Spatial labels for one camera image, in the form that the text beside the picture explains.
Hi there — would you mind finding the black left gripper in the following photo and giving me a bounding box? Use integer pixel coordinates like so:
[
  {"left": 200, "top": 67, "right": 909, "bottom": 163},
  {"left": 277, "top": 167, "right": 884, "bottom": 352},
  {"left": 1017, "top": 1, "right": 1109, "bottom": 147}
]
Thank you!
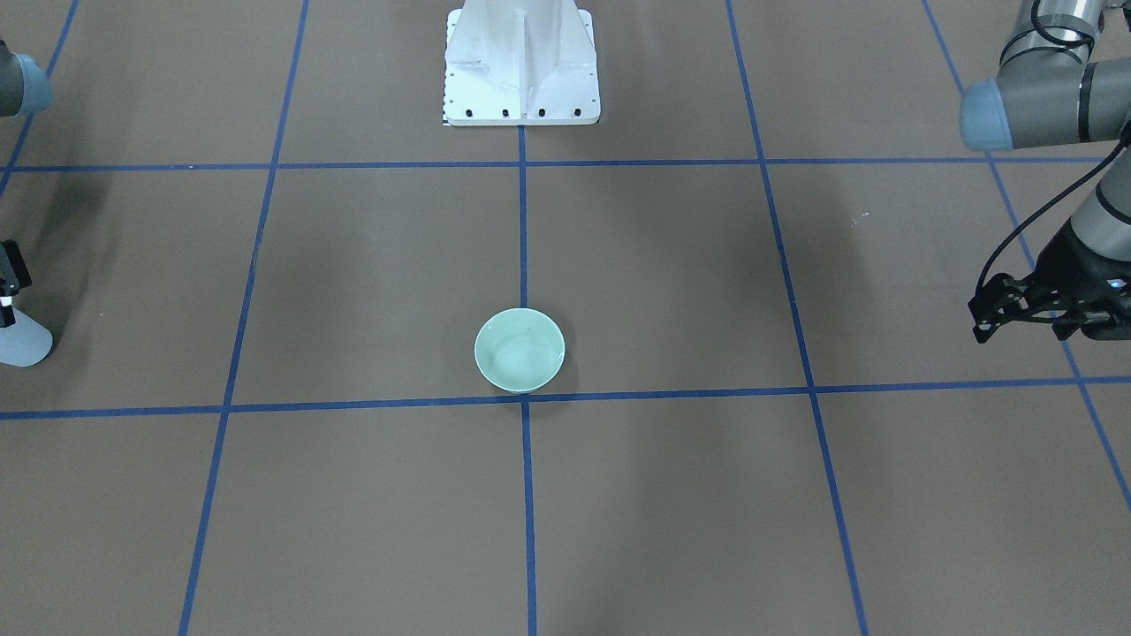
[{"left": 967, "top": 222, "right": 1130, "bottom": 344}]

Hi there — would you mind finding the light blue plastic cup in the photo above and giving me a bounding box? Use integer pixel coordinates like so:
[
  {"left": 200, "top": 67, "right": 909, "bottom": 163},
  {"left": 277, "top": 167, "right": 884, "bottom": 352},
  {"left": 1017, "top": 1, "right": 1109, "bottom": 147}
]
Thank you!
[{"left": 1, "top": 296, "right": 54, "bottom": 367}]

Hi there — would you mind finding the pale green ceramic bowl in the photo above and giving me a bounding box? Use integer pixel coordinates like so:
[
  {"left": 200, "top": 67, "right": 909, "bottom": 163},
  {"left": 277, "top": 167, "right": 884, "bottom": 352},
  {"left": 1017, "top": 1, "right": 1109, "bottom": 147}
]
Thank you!
[{"left": 473, "top": 307, "right": 566, "bottom": 394}]

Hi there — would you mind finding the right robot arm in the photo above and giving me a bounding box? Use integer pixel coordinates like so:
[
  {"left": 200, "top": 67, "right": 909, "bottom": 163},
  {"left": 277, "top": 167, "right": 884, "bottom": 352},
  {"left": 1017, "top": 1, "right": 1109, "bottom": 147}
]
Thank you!
[{"left": 1, "top": 41, "right": 53, "bottom": 329}]

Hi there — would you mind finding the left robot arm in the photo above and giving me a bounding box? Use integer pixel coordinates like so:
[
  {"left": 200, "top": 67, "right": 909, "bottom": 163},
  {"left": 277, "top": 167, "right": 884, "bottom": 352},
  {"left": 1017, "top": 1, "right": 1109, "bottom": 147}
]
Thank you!
[{"left": 959, "top": 1, "right": 1130, "bottom": 343}]

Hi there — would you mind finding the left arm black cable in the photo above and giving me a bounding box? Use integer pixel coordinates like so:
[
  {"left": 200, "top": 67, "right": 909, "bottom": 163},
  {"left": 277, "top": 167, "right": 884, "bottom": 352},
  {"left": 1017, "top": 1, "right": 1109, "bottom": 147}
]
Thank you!
[{"left": 977, "top": 124, "right": 1131, "bottom": 301}]

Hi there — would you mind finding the white central pedestal column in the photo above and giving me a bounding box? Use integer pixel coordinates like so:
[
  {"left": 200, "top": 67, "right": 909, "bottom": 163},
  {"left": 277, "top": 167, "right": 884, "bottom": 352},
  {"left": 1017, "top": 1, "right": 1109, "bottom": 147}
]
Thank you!
[{"left": 442, "top": 1, "right": 602, "bottom": 126}]

